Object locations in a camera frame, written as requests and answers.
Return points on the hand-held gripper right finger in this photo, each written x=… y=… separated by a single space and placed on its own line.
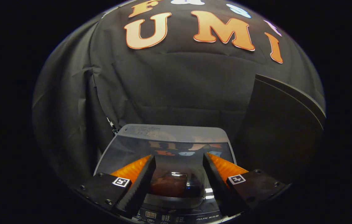
x=221 y=189

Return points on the black backdrop cloth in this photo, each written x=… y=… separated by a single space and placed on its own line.
x=179 y=87

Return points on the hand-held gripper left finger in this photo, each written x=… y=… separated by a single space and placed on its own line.
x=138 y=188

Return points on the grey top-load washing machine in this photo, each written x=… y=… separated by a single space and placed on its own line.
x=163 y=216

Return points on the yellow polo shirt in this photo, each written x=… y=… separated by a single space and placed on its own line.
x=169 y=186

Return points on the transparent washing machine lid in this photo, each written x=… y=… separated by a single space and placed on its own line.
x=169 y=132

